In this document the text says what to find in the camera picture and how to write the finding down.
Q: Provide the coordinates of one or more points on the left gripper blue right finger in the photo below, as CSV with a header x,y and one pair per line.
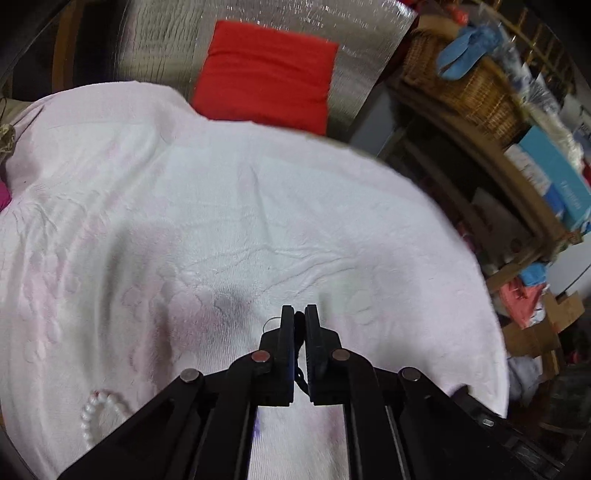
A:
x,y
335,375

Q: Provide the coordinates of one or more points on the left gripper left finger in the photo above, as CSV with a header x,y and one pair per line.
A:
x,y
266,377

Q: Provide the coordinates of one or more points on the white pink bed blanket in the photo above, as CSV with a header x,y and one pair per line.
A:
x,y
143,239

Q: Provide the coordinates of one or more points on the wooden shelf table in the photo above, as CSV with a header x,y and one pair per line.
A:
x,y
459,159

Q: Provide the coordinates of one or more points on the white blue box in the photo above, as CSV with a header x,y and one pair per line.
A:
x,y
527,166

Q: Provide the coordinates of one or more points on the teal fashion box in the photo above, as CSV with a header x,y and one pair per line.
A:
x,y
570,185

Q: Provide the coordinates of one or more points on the red cushion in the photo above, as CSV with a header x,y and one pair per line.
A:
x,y
267,76

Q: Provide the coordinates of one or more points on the wicker basket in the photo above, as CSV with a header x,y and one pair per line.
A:
x,y
483,96

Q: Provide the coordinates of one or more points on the magenta pillow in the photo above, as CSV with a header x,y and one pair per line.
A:
x,y
5,196

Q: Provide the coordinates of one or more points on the blue cloth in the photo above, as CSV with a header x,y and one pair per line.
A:
x,y
462,54

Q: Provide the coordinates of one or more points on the silver foil insulation mat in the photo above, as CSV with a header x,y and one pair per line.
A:
x,y
342,47

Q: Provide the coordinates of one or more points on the patterned small pouch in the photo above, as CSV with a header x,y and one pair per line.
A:
x,y
7,141

